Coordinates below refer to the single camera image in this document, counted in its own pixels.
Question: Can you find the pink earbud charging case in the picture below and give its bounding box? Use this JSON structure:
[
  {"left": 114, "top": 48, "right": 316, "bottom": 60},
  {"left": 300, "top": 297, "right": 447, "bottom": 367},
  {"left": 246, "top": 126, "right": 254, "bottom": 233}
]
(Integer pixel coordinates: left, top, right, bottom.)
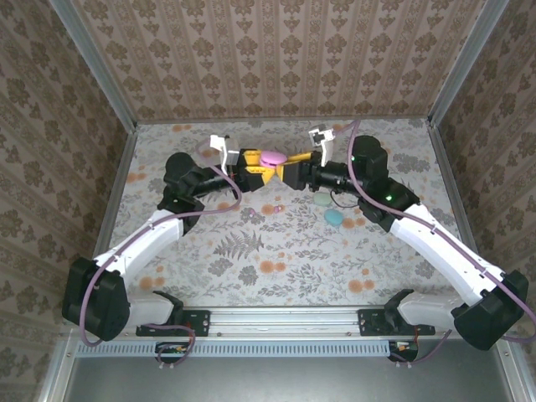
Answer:
[{"left": 259, "top": 149, "right": 288, "bottom": 168}]

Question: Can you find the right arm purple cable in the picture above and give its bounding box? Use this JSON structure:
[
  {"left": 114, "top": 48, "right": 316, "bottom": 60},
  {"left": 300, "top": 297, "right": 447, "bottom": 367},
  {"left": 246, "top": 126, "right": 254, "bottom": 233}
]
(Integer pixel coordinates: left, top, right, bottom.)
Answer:
[{"left": 334, "top": 119, "right": 536, "bottom": 369}]

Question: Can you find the grey sheet metal tray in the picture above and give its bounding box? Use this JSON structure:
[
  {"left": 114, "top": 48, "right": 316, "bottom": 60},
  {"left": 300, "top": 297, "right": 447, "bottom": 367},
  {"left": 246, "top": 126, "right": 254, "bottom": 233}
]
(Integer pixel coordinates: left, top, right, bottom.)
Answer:
[{"left": 39, "top": 337, "right": 536, "bottom": 402}]

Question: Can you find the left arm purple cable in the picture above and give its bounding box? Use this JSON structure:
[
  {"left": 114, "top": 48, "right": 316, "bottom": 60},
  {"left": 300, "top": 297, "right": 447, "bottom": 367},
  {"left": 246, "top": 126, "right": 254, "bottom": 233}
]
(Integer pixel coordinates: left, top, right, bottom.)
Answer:
[{"left": 77, "top": 140, "right": 243, "bottom": 372}]

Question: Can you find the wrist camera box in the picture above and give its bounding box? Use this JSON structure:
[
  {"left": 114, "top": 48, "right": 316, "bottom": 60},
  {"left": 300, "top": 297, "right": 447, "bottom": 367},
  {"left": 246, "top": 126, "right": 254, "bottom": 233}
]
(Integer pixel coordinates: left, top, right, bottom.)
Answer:
[
  {"left": 209, "top": 134, "right": 242, "bottom": 175},
  {"left": 308, "top": 124, "right": 338, "bottom": 164}
]

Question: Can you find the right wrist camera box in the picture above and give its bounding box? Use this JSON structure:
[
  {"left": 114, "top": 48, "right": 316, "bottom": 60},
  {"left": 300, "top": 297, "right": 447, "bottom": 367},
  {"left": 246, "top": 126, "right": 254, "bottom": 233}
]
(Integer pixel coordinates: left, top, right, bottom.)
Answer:
[{"left": 308, "top": 124, "right": 338, "bottom": 164}]

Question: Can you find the small black connector box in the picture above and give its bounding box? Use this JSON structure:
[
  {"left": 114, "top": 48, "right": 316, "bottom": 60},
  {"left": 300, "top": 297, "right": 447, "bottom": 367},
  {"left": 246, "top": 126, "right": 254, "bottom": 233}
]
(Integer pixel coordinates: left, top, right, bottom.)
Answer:
[
  {"left": 155, "top": 341, "right": 190, "bottom": 363},
  {"left": 387, "top": 341, "right": 420, "bottom": 363}
]

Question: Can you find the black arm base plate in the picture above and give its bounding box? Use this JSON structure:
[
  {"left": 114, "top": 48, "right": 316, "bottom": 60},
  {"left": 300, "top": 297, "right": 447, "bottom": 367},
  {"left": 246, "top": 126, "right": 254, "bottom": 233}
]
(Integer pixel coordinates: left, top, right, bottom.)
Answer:
[
  {"left": 136, "top": 308, "right": 211, "bottom": 338},
  {"left": 358, "top": 308, "right": 436, "bottom": 338}
]

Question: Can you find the aluminium frame post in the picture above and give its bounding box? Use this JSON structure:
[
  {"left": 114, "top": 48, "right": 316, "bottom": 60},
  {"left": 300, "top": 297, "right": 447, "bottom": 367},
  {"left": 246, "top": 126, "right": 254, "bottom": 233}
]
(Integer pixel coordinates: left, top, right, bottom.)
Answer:
[
  {"left": 49, "top": 0, "right": 139, "bottom": 131},
  {"left": 426, "top": 0, "right": 512, "bottom": 129}
]

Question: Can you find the thin black cable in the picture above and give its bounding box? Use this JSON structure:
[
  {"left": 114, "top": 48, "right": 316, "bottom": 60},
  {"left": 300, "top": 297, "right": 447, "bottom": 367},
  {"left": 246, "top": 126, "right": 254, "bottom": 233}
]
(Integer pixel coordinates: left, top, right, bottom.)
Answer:
[{"left": 329, "top": 190, "right": 361, "bottom": 209}]

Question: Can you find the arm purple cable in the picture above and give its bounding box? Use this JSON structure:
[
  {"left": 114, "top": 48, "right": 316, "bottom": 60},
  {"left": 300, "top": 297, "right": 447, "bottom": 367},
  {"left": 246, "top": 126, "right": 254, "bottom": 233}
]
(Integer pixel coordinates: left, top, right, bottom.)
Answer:
[
  {"left": 334, "top": 119, "right": 536, "bottom": 369},
  {"left": 77, "top": 140, "right": 243, "bottom": 372}
]

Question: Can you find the floral patterned table cloth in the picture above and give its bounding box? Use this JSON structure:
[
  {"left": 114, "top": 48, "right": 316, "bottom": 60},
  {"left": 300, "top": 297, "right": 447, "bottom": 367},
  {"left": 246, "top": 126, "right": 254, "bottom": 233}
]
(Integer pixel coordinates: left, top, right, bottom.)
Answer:
[{"left": 90, "top": 118, "right": 482, "bottom": 307}]

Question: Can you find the aluminium table side rail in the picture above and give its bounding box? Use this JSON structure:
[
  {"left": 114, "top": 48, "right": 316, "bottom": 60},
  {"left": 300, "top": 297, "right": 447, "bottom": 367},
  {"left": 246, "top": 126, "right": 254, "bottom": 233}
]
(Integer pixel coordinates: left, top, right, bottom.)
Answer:
[
  {"left": 427, "top": 121, "right": 485, "bottom": 271},
  {"left": 90, "top": 124, "right": 139, "bottom": 265}
]

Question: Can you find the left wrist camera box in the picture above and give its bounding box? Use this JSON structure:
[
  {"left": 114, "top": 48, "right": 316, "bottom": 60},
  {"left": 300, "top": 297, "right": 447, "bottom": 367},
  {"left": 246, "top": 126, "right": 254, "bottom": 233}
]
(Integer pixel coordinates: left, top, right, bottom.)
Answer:
[{"left": 209, "top": 134, "right": 242, "bottom": 175}]

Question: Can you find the long aluminium mounting rail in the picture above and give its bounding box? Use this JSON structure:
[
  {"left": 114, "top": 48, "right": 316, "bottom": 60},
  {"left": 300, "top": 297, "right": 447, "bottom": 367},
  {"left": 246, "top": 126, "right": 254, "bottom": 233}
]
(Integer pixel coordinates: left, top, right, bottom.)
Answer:
[{"left": 61, "top": 305, "right": 515, "bottom": 339}]

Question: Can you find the grey slotted cable duct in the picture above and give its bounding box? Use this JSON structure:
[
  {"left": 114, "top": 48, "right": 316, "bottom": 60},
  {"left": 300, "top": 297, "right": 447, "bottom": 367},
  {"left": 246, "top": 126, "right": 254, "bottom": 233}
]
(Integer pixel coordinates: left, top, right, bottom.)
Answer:
[{"left": 77, "top": 339, "right": 420, "bottom": 358}]

